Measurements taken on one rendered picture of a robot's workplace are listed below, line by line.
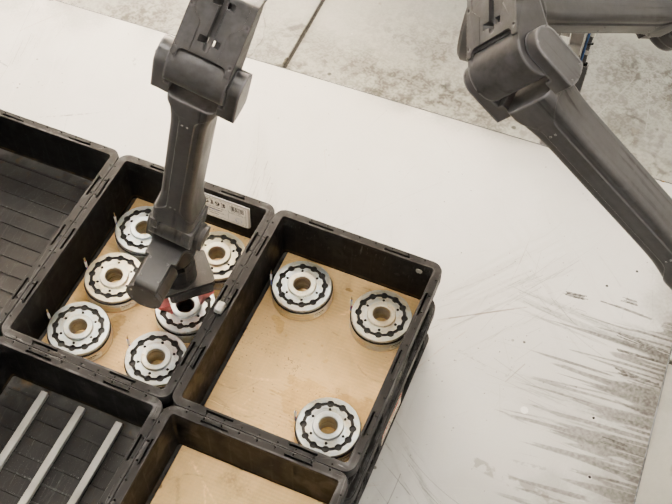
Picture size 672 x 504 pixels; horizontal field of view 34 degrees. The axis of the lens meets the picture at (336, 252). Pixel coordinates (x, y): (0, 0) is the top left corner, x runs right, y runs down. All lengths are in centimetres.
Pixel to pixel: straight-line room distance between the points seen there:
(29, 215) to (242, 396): 53
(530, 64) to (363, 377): 78
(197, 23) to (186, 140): 18
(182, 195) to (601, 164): 57
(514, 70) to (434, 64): 225
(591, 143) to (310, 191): 104
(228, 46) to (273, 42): 220
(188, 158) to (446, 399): 75
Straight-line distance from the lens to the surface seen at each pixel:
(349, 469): 160
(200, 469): 171
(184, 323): 180
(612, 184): 122
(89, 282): 187
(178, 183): 145
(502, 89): 117
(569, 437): 192
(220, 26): 124
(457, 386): 193
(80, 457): 175
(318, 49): 341
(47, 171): 207
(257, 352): 180
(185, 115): 131
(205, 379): 174
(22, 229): 200
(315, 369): 178
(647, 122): 336
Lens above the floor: 239
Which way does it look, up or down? 55 degrees down
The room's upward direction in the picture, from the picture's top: 2 degrees clockwise
